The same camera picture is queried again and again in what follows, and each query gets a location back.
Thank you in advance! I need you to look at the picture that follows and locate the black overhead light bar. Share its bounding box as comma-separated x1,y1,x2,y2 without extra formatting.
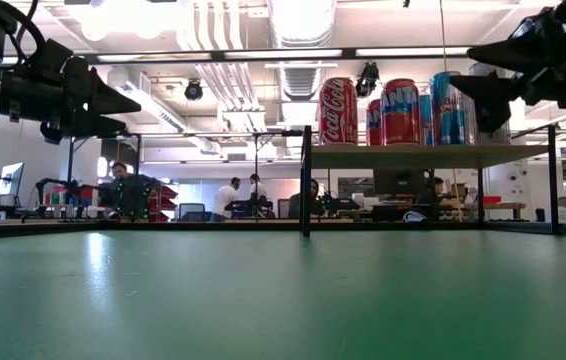
82,44,474,65

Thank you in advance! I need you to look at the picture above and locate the black computer monitor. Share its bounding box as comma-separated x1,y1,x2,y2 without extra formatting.
372,168,428,199

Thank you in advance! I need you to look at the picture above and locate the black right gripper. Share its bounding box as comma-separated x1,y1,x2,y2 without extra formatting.
449,0,566,135

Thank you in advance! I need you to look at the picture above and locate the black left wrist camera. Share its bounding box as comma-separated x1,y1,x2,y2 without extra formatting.
25,37,73,84

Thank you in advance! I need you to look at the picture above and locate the red Coca-Cola can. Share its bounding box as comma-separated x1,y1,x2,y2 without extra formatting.
317,76,360,147

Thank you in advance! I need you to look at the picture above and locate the person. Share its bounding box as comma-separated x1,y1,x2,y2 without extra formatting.
211,176,242,223
248,172,269,202
287,178,321,220
107,160,157,221
422,175,462,210

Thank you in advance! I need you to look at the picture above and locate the white air duct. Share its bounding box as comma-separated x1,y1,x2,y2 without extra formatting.
105,64,222,155

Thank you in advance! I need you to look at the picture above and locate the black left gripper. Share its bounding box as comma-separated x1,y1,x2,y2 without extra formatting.
36,51,143,146

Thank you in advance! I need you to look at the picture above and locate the silver computer monitor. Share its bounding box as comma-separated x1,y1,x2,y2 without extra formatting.
0,161,26,207

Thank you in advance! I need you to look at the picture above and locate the black gantry frame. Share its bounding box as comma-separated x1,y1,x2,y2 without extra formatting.
62,130,144,221

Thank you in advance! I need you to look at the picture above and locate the blue silver Red Bull can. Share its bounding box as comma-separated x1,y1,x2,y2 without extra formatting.
418,94,435,147
428,70,478,147

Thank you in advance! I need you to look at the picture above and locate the red bin storage rack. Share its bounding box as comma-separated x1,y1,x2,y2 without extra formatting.
147,182,180,222

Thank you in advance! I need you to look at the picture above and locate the black camera stand pole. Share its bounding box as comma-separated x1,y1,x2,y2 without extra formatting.
252,132,262,221

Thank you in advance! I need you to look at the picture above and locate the red Fanta can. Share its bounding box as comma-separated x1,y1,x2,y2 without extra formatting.
365,98,383,147
380,78,421,147

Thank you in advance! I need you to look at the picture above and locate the green table mat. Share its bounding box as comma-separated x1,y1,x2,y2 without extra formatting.
0,228,566,360

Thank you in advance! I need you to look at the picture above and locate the silver ribbed duct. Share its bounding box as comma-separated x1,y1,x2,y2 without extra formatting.
268,0,338,101

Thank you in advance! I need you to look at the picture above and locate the wooden table with metal legs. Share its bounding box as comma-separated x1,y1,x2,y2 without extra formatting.
482,201,528,221

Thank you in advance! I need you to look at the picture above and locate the grey mesh office chair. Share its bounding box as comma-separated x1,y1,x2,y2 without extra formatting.
177,201,207,223

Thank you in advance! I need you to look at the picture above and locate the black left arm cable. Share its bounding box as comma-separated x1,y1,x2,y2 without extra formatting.
0,0,47,56

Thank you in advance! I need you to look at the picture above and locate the wooden shelf with black frame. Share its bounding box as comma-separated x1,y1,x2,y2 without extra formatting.
300,124,564,237

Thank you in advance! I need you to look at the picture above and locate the black ceiling spotlight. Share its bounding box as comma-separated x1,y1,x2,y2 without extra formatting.
355,60,382,99
184,79,204,102

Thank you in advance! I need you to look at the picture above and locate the white camera display board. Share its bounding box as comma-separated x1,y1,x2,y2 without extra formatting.
485,159,532,204

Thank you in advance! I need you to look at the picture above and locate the black aluminium table frame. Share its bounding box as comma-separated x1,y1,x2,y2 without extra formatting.
0,218,566,241

